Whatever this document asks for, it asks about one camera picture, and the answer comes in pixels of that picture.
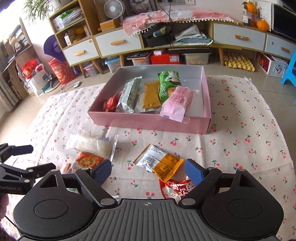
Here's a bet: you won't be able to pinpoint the side shelf desk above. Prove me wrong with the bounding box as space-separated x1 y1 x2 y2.
1 18 39 100

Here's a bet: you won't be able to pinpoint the yellow egg tray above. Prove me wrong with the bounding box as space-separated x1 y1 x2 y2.
223 52 255 72

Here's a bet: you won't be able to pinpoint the white rice cracker packet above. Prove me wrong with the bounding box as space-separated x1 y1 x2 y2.
66 131 118 162

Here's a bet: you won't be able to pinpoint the red candy packet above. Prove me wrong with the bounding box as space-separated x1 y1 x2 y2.
159 177 195 202

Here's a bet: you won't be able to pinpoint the wooden TV cabinet white drawers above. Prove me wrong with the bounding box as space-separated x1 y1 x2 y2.
49 1 295 66

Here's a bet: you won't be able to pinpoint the white desk fan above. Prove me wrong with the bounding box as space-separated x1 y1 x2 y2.
104 0 125 19

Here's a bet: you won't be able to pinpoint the red lantern bag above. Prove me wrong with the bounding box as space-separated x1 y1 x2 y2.
48 58 77 84

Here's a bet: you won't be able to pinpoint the pink wafer packet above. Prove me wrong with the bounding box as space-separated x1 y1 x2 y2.
159 86 200 124

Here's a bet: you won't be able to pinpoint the cream cake packet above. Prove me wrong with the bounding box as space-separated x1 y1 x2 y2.
134 92 162 113

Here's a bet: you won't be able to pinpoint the clear storage bin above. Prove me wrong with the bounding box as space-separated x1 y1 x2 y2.
184 53 210 65

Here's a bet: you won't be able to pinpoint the red box under cabinet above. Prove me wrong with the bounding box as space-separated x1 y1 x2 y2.
151 53 180 65

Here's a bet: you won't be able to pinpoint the purple hat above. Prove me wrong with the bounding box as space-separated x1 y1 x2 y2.
43 35 66 62

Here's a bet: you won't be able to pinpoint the white shopping bag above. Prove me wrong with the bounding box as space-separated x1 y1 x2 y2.
26 64 55 96

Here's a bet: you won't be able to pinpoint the blue plastic stool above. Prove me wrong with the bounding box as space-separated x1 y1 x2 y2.
281 51 296 87

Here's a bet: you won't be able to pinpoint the green snack packet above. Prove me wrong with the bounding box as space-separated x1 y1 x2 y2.
158 71 182 104

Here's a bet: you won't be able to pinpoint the potted green plant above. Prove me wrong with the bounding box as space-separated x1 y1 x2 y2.
23 0 62 22

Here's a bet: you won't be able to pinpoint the grey-green snack packet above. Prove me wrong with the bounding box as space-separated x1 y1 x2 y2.
116 76 142 113

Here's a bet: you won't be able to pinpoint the yellow snack packet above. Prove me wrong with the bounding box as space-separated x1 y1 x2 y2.
142 80 162 109

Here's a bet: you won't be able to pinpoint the lotus root biscuit packet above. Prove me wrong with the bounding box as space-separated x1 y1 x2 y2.
60 152 103 174

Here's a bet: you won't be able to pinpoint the pink cardboard box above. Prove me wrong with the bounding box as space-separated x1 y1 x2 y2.
88 65 212 134

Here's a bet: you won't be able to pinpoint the cherry print floor cloth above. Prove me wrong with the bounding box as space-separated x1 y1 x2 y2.
7 76 295 240

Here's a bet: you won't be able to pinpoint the pink cherry cloth on cabinet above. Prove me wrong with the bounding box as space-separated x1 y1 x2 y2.
122 9 237 37

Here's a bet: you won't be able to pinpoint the orange and white snack packet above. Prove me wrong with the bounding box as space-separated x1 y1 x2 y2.
133 144 184 183

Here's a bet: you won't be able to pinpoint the oranges on cabinet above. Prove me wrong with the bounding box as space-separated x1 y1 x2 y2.
242 1 270 32

